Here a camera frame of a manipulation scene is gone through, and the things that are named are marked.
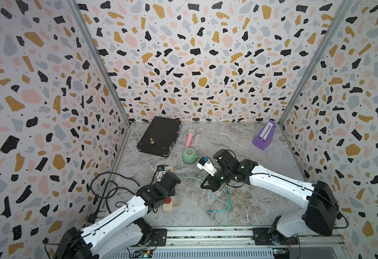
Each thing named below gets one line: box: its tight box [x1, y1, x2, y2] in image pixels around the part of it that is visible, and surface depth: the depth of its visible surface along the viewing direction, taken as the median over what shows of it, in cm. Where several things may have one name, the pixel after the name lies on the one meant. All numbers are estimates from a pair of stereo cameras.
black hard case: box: [136, 116, 182, 158], surface depth 111 cm
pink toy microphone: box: [185, 127, 196, 149], surface depth 112 cm
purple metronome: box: [252, 120, 276, 151], surface depth 105 cm
